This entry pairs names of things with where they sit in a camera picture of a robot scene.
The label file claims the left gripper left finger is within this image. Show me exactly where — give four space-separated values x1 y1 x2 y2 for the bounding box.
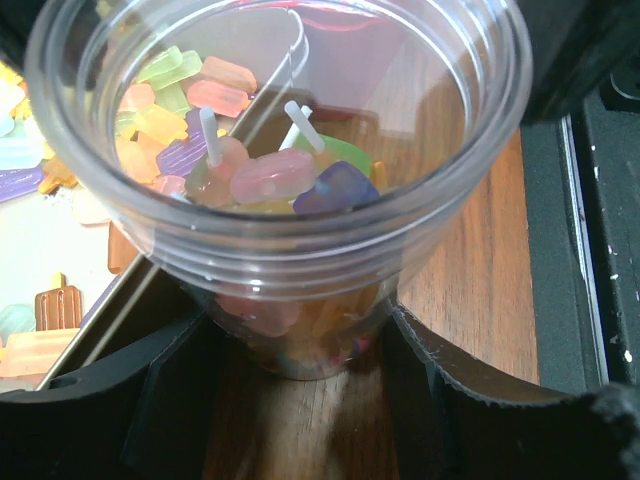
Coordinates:
1 312 220 479

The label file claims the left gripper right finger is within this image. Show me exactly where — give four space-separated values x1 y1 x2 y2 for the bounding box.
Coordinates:
382 299 639 479

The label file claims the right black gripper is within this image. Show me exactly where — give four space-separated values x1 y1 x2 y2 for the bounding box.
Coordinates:
517 0 639 124

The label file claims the silver tin of gummies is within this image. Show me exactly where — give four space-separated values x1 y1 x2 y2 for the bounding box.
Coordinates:
0 0 311 394

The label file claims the clear glass jar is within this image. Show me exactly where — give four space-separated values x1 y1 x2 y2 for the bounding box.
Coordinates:
24 1 532 380

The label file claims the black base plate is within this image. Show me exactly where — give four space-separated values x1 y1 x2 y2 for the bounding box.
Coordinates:
521 87 639 393

